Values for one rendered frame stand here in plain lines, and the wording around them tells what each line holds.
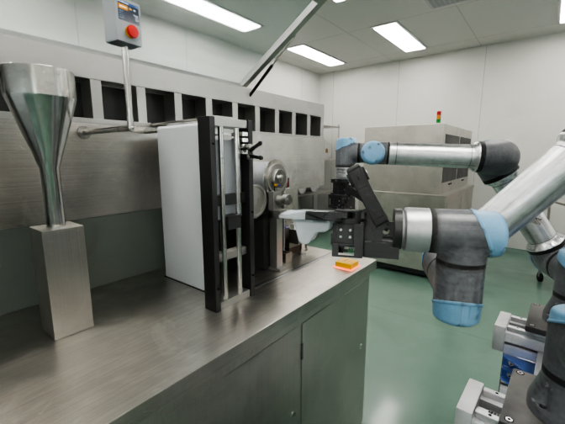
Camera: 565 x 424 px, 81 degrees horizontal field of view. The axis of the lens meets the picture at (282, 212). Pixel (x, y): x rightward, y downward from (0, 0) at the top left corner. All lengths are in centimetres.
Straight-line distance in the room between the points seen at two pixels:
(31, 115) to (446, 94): 533
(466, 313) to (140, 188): 108
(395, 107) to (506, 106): 151
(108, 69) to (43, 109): 44
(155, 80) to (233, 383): 104
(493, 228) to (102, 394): 74
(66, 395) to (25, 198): 60
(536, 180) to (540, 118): 478
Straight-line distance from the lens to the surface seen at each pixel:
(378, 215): 58
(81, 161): 123
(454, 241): 59
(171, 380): 77
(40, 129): 93
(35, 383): 88
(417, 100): 582
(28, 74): 92
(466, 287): 62
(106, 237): 129
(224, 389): 92
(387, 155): 115
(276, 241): 127
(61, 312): 100
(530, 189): 75
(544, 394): 93
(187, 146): 111
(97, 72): 129
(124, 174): 129
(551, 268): 139
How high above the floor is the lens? 134
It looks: 10 degrees down
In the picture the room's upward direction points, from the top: straight up
